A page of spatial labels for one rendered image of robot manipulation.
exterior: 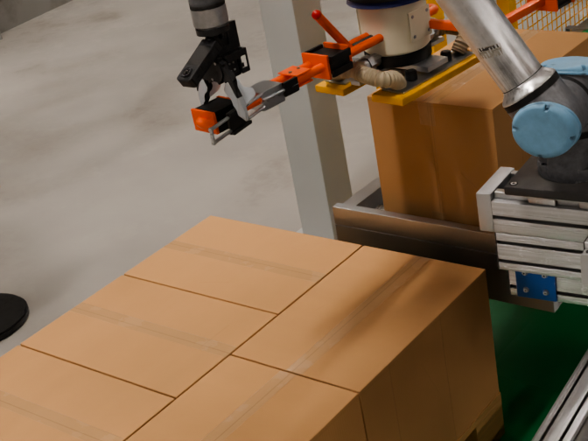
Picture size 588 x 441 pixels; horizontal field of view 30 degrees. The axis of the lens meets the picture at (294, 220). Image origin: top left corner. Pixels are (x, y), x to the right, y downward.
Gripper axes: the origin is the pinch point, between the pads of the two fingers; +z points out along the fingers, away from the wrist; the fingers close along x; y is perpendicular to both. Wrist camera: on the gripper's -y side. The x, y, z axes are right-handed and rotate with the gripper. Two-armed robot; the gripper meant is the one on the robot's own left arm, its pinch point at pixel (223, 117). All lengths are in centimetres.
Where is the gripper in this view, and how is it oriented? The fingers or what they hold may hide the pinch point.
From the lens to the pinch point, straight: 239.4
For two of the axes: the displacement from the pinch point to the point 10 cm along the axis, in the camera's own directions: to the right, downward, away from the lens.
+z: 1.7, 8.8, 4.3
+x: -7.1, -1.9, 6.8
